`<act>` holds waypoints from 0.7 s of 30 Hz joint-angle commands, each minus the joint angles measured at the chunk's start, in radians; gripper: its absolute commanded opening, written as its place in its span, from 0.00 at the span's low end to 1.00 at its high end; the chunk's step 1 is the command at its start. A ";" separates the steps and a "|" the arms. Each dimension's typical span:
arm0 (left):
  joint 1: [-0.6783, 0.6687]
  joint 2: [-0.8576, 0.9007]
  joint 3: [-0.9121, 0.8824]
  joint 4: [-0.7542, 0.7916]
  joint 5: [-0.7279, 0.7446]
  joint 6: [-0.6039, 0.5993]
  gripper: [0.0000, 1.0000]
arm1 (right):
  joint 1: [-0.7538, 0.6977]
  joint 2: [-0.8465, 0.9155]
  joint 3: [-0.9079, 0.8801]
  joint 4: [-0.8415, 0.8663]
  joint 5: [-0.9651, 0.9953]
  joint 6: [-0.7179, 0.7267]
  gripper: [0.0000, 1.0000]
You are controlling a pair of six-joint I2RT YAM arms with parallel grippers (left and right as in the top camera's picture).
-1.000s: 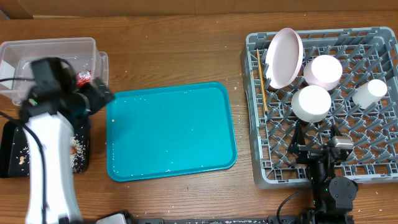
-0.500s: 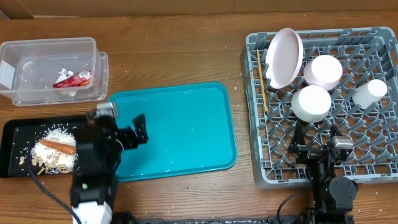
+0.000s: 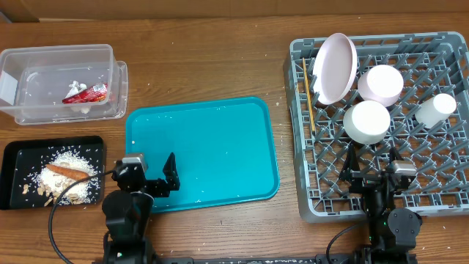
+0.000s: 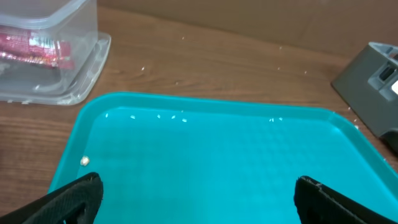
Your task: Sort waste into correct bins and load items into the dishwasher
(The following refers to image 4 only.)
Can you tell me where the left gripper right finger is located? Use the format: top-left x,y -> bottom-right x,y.
294,176 -> 397,224

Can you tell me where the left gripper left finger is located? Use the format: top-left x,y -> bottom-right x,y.
1,172 -> 104,224

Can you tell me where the red snack wrapper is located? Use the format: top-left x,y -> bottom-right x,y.
1,26 -> 75,70

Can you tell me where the large white plate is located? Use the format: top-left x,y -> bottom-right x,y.
391,81 -> 398,95

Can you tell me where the grey dishwasher rack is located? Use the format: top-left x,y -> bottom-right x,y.
331,42 -> 397,152

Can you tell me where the teal serving tray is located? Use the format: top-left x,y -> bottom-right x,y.
50,93 -> 397,223

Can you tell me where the clear plastic bin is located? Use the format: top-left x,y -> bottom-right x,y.
1,0 -> 111,105

